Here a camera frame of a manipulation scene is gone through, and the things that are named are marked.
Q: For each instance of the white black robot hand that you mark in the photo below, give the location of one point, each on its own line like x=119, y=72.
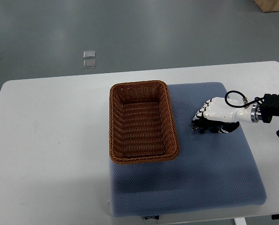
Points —
x=228, y=112

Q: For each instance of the dark toy crocodile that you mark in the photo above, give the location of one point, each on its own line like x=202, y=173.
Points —
x=203, y=127

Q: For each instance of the brown wicker basket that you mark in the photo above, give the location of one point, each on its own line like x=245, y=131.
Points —
x=141, y=123

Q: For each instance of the blue-grey foam cushion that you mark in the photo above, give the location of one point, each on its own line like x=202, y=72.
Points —
x=211, y=171

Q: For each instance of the wooden box corner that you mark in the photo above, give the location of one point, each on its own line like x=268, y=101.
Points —
x=268, y=5

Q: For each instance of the lower metal floor plate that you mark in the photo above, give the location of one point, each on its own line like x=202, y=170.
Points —
x=89, y=63

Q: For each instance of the metal floor plate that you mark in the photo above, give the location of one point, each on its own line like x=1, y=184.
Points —
x=89, y=63
x=88, y=54

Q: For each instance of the upper metal floor plate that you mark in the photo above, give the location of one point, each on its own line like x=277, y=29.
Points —
x=88, y=54

